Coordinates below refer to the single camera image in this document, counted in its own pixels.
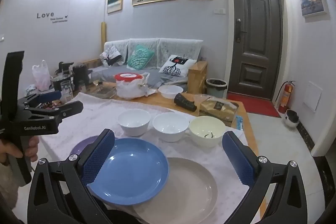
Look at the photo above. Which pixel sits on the person's left hand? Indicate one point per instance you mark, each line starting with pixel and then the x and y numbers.
pixel 32 148

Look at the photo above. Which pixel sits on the glass tray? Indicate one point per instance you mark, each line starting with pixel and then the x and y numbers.
pixel 105 92

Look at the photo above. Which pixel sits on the teal patterned pillow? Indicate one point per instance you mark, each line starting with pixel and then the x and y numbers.
pixel 140 57

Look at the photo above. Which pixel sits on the red doormat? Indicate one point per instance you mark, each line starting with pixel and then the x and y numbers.
pixel 252 106

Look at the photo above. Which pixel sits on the white tree print pillow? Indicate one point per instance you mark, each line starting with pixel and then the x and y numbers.
pixel 177 66

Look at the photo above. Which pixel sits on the grey sofa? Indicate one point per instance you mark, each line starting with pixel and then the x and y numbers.
pixel 176 48

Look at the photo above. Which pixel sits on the black wall lettering decal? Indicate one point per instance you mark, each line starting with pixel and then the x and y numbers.
pixel 46 15

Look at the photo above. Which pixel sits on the cream bowl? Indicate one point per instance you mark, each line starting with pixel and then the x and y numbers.
pixel 207 140

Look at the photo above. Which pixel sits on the beige plate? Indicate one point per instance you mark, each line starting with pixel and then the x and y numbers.
pixel 189 187

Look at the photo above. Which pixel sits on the blue plate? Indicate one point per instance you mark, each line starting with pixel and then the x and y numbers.
pixel 131 169

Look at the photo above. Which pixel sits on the white wall panel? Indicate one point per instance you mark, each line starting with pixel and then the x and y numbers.
pixel 313 96

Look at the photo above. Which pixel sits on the red fire extinguisher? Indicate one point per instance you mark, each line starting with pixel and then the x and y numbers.
pixel 285 98

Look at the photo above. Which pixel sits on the black garbage bag roll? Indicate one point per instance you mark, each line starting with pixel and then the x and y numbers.
pixel 185 102

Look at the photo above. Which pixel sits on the blue packet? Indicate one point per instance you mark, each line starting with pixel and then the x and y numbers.
pixel 239 123

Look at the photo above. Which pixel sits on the brown paper bag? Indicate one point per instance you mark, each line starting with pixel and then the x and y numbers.
pixel 197 77

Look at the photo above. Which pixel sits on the purple plate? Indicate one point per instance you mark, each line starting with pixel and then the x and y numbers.
pixel 84 145

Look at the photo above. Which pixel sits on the gold tissue pack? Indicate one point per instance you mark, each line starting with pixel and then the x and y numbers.
pixel 218 108

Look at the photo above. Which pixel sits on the white plastic bag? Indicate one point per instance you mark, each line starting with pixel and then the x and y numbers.
pixel 130 90
pixel 41 77

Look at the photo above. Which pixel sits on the clear drinking glass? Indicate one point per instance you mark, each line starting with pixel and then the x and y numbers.
pixel 67 91

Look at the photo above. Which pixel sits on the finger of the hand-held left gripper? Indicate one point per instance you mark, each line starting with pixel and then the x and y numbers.
pixel 50 96
pixel 68 108

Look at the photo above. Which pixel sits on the clear plastic bowl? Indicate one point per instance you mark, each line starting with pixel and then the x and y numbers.
pixel 170 92

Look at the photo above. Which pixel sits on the red-lidded container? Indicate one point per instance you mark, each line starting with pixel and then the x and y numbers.
pixel 128 76

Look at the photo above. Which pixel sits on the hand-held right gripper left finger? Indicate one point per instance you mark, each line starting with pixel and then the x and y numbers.
pixel 97 158

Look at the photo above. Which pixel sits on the dark brown door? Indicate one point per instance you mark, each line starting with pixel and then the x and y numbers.
pixel 258 37

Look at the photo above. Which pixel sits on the person's left forearm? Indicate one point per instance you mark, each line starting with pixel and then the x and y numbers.
pixel 9 187

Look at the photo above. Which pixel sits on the white bowl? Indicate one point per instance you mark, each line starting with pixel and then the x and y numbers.
pixel 170 129
pixel 134 124

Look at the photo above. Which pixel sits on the grey trash can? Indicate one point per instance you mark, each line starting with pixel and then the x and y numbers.
pixel 215 88

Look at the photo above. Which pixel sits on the black and white pillow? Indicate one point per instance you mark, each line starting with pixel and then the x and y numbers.
pixel 111 57

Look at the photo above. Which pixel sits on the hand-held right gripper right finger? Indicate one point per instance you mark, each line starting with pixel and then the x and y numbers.
pixel 237 158

